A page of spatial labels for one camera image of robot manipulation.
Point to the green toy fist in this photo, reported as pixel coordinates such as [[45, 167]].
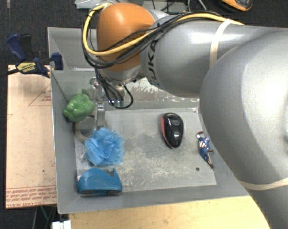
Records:
[[77, 108]]

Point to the blue mesh bath sponge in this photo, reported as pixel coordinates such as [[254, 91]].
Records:
[[105, 147]]

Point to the grey metal bin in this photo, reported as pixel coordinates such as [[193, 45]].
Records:
[[153, 161]]

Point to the brown cardboard board red print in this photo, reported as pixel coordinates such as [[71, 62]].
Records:
[[29, 139]]

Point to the blue and red toy figure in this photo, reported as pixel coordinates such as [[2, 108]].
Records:
[[204, 148]]

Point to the black and red computer mouse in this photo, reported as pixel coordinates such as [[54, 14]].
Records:
[[173, 130]]

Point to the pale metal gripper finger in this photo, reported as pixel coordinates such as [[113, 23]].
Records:
[[100, 118], [100, 93]]

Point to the blue tape dispenser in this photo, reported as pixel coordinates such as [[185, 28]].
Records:
[[98, 182]]

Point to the clear glass bottle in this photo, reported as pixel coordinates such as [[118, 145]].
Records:
[[91, 90]]

